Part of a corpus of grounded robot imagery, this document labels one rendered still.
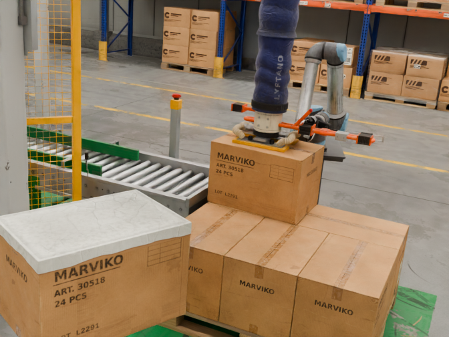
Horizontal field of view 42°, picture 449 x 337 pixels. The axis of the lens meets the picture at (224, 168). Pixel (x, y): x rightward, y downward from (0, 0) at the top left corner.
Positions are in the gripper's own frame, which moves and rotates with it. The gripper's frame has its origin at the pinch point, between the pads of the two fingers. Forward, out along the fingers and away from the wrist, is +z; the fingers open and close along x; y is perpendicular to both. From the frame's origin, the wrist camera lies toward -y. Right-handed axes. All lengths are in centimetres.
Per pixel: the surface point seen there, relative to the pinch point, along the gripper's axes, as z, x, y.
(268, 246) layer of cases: 59, -53, 0
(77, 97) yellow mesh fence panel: 44, 6, 137
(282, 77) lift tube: 5.8, 29.6, 19.0
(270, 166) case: 21.5, -20.5, 15.7
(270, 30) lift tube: 11, 56, 28
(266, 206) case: 21, -46, 16
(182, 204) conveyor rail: 36, -52, 66
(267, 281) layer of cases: 82, -60, -8
